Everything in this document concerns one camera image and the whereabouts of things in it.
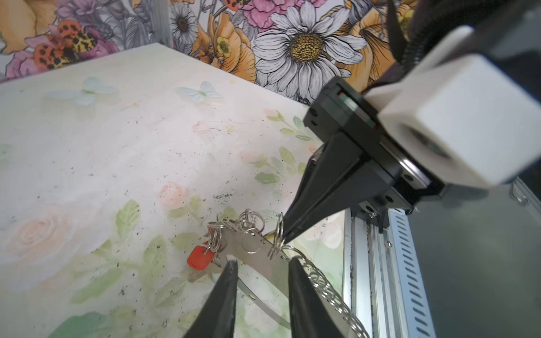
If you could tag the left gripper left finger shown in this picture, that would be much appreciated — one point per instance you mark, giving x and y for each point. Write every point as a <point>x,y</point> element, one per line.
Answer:
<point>217,316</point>

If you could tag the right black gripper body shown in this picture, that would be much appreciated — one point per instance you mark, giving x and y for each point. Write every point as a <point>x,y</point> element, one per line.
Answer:
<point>340,108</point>

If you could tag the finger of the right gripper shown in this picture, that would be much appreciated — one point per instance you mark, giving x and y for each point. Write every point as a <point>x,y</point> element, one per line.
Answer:
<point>375,181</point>
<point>327,184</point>

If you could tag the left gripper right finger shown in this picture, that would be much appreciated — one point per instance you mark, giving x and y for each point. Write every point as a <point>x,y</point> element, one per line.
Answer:
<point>308,316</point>

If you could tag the coloured tagged keys bunch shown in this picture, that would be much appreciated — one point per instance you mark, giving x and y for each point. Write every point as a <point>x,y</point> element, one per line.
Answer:
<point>200,257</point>

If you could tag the silver metal keyring plate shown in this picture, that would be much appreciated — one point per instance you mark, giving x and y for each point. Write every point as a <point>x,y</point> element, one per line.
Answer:
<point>243,240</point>

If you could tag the aluminium front rail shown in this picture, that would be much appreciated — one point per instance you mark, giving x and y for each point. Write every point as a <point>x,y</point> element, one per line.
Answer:
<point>364,282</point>

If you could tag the white perforated cable duct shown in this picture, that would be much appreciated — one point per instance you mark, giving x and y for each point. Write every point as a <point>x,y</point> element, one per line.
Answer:
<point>413,299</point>

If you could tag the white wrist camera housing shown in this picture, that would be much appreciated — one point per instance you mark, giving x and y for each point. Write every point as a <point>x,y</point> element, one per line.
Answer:
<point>462,119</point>

